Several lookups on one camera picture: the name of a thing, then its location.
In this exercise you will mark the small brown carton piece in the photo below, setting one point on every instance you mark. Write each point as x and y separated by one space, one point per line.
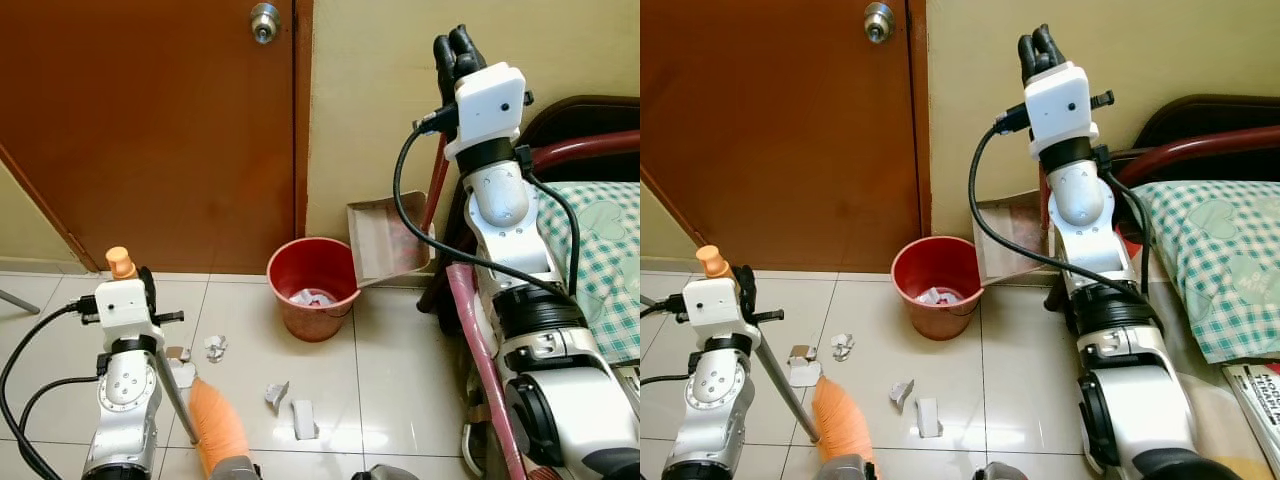
802 353
178 353

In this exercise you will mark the thin grey metal leg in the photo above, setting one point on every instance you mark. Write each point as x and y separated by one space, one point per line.
18 300

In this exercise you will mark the crumpled grey paper scrap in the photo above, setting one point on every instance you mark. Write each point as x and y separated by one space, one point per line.
901 392
276 393

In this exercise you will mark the pink long stick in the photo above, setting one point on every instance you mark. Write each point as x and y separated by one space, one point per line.
485 350

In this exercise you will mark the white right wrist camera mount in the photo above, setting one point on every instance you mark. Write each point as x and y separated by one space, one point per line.
1060 105
490 105

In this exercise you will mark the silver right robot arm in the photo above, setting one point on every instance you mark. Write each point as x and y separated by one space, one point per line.
1130 400
560 400

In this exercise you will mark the dark wooden bed headboard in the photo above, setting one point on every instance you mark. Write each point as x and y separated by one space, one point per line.
590 112
1210 112

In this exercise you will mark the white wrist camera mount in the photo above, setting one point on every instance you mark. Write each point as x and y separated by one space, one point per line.
715 305
1060 105
120 305
490 105

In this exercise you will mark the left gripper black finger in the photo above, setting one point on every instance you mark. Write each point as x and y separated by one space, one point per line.
148 282
745 282

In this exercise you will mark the crumpled white paper wad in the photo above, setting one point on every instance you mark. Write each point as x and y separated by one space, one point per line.
314 297
938 296

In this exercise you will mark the dark red metal bar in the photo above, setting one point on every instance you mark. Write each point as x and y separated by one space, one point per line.
1200 150
590 147

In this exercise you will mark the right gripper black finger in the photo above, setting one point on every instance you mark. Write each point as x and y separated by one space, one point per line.
468 48
1029 55
1049 46
446 55

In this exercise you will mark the grey robot right leg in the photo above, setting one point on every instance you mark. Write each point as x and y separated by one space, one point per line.
1000 472
385 473

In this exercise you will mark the brown wooden door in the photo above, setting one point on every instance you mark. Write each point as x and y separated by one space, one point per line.
780 130
150 130

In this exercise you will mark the green checked pillow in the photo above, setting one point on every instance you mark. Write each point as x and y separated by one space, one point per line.
605 260
1210 270

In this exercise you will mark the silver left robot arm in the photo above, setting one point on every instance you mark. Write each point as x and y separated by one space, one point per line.
715 400
125 400

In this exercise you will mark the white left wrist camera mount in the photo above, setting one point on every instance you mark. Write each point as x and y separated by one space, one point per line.
120 305
715 305

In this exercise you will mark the small white oblong box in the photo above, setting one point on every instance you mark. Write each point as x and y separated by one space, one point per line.
303 420
928 417

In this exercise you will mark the flat white paper scrap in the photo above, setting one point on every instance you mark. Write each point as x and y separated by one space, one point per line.
803 375
183 376

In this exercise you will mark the printed black white book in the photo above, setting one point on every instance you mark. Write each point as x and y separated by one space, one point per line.
1258 400

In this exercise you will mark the small crumpled white paper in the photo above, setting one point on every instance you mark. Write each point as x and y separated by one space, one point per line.
215 347
842 346

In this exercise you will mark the red plastic bucket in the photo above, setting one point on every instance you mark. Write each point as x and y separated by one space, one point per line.
935 320
312 320

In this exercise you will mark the silver round door knob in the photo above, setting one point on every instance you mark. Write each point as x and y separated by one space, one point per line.
264 22
879 21

